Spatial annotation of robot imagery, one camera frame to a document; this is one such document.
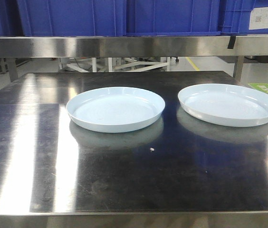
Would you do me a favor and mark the light blue plate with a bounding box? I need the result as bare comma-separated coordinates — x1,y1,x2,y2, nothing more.
66,86,165,133
178,84,268,127

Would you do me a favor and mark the steel shelf leg right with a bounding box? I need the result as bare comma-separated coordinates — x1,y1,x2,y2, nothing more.
232,56,244,82

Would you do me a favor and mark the steel shelf leg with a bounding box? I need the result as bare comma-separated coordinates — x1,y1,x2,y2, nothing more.
232,56,244,82
6,58,18,82

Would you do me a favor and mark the steel shelf leg left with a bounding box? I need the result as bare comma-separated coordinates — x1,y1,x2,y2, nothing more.
6,58,18,82

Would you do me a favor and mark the blue plastic bin middle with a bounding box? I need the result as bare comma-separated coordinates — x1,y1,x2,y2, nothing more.
126,0,220,37

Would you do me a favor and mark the blue plastic bin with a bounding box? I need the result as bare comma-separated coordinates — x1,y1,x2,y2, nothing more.
218,0,268,35
126,0,220,37
17,0,126,37

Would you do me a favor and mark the black tape strip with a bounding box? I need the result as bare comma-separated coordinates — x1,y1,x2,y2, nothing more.
227,36,236,49

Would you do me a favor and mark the blue plastic bin left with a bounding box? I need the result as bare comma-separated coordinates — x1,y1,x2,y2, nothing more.
17,0,126,37

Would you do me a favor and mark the blue plastic bin right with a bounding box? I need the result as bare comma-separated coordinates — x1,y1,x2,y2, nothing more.
218,0,268,35

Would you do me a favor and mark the white label on bin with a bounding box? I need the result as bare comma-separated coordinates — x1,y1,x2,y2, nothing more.
249,7,268,30

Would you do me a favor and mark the white metal frame background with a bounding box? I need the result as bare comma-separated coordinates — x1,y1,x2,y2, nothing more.
58,57,171,73

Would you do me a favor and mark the stainless steel shelf rail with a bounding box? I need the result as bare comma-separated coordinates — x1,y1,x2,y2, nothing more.
0,35,268,58

